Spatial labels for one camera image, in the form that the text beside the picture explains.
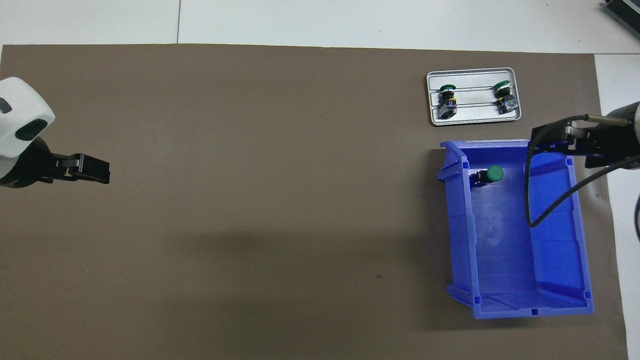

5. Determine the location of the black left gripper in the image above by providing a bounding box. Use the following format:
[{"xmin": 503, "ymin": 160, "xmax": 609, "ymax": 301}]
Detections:
[{"xmin": 0, "ymin": 137, "xmax": 111, "ymax": 189}]

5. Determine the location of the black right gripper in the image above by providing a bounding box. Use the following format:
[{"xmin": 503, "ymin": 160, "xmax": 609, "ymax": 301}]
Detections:
[{"xmin": 529, "ymin": 101, "xmax": 640, "ymax": 169}]

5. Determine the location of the green push button switch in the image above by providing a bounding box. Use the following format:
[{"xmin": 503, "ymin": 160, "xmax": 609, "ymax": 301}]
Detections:
[
  {"xmin": 438, "ymin": 84, "xmax": 459, "ymax": 120},
  {"xmin": 494, "ymin": 80, "xmax": 520, "ymax": 115},
  {"xmin": 471, "ymin": 165, "xmax": 505, "ymax": 188}
]

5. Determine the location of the grey metal tray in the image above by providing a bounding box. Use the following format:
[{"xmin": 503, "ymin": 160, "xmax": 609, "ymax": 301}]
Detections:
[{"xmin": 426, "ymin": 67, "xmax": 522, "ymax": 126}]

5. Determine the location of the blue plastic storage bin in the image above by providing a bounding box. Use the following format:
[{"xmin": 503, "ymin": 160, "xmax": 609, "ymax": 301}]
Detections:
[{"xmin": 436, "ymin": 138, "xmax": 596, "ymax": 320}]

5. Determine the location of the grey ridged metal device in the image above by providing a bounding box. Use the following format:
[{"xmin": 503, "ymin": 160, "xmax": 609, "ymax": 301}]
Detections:
[{"xmin": 602, "ymin": 0, "xmax": 640, "ymax": 33}]

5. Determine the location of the brown table mat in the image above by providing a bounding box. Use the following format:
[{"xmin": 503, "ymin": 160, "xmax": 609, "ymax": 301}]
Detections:
[{"xmin": 0, "ymin": 44, "xmax": 630, "ymax": 360}]

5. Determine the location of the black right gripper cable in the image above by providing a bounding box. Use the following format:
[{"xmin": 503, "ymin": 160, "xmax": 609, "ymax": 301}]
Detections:
[{"xmin": 524, "ymin": 114, "xmax": 640, "ymax": 241}]

